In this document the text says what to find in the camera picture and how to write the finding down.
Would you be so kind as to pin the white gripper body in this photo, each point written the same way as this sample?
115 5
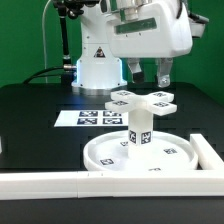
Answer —
148 28

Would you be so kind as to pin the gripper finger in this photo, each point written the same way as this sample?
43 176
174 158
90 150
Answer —
164 66
135 69

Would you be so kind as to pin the white cross-shaped table base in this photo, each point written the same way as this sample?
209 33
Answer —
159 103

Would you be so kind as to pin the white round table top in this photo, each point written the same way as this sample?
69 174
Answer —
114 152

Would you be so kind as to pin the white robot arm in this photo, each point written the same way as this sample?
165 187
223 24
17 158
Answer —
98 71

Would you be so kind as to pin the white marker sheet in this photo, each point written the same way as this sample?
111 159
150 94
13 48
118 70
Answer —
82 118

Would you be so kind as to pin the white L-shaped fence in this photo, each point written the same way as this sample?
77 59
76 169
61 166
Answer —
207 181

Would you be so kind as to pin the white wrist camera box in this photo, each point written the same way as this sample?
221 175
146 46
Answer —
197 24

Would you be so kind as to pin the black camera stand pole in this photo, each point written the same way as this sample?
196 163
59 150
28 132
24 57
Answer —
72 9

